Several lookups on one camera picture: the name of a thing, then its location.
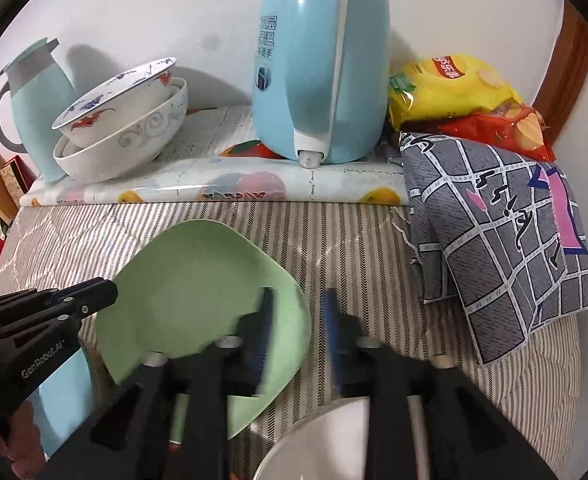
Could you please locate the white bowl with floral rim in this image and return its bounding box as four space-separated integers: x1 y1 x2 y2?
51 56 179 150

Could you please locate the fruit print tablecloth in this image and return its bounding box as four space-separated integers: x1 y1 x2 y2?
19 105 412 207

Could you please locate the yellow chip bag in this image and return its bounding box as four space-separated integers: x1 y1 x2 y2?
387 54 525 131

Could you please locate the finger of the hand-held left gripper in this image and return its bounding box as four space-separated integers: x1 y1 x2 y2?
0 287 69 322
0 278 119 357

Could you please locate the grey checkered cloth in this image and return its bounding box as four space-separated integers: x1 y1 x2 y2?
399 131 588 366

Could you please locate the light blue electric kettle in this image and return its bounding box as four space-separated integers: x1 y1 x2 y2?
251 0 392 168

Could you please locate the light blue plate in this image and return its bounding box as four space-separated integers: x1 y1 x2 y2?
28 345 97 456

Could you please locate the brown wooden post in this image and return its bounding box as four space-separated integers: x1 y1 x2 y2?
531 0 588 143

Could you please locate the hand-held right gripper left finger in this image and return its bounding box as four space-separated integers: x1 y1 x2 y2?
39 287 276 480

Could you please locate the person's left hand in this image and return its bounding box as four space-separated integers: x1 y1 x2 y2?
0 400 43 480

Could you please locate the light blue thermos jug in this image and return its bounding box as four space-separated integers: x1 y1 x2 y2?
0 37 77 183

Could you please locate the striped quilted mattress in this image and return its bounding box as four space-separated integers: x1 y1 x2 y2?
0 200 582 480

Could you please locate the white bowl with grey swirls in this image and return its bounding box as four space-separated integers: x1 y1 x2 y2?
53 77 190 182

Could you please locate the green plate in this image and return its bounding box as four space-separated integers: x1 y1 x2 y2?
95 219 311 440

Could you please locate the red patterned gift box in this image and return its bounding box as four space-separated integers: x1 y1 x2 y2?
0 155 37 206

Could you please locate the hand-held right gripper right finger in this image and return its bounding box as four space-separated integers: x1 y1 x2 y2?
321 287 560 480

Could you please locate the red chip bag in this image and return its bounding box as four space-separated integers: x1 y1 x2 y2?
439 102 557 163

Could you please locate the plain white bowl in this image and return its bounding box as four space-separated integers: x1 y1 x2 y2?
251 396 432 480

